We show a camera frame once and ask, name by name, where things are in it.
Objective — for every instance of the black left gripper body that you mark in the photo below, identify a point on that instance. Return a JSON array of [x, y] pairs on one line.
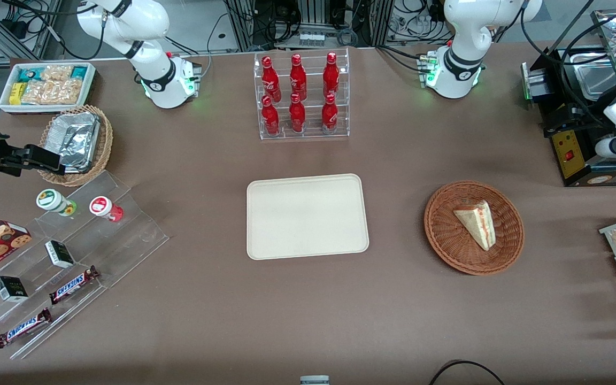
[[580, 118]]

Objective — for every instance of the triangular sandwich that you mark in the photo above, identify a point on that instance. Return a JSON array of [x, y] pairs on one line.
[[476, 222]]

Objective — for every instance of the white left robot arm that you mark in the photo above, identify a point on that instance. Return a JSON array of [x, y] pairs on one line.
[[460, 64]]

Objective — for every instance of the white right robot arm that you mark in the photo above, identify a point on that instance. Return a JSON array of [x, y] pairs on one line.
[[163, 80]]

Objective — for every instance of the light tan wicker basket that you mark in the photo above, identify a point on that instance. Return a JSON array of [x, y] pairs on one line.
[[106, 139]]

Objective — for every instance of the dark brown round wicker basket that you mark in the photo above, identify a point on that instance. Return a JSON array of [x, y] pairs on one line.
[[447, 235]]

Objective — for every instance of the beige rectangular tray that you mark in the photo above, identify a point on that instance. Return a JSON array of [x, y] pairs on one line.
[[308, 216]]

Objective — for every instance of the black machine with yellow panel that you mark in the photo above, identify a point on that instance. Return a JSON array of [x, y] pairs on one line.
[[570, 155]]

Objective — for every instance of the green lid cup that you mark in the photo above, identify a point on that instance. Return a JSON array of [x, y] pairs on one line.
[[51, 200]]

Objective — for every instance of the aluminium foil container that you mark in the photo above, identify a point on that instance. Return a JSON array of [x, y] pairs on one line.
[[75, 139]]

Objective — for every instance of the large clear cracker bag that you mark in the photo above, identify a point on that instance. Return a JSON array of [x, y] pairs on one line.
[[51, 92]]

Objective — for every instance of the yellow snack packet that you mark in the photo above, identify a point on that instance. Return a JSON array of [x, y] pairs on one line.
[[16, 93]]

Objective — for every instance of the red lid cup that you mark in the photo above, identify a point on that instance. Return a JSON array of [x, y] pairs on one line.
[[102, 207]]

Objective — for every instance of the teal snack packet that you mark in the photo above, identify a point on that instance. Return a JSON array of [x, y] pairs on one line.
[[79, 72], [29, 75]]

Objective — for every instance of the small clear cracker bag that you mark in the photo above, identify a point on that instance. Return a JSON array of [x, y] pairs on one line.
[[56, 72]]

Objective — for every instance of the small black white box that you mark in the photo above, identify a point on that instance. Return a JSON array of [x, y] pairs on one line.
[[11, 289], [59, 254]]

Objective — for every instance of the white snack bin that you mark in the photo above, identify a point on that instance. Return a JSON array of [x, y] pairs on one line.
[[91, 72]]

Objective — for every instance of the clear acrylic stepped display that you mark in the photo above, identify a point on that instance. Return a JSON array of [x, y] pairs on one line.
[[126, 235]]

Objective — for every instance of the Snickers chocolate bar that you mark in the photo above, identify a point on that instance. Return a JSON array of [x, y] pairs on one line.
[[72, 285], [23, 327]]

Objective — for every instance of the red cola bottle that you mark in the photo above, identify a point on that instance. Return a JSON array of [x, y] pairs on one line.
[[270, 80], [297, 116], [298, 77], [330, 116], [270, 118], [331, 75]]

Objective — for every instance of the clear acrylic bottle rack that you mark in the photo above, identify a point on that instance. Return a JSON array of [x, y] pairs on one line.
[[313, 133]]

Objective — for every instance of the white power strip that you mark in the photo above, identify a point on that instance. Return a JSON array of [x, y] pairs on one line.
[[312, 39]]

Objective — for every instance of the grey device edge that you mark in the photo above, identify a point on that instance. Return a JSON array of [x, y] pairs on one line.
[[314, 380]]

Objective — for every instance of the aluminium equipment frame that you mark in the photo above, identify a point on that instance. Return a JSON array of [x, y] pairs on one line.
[[244, 24]]

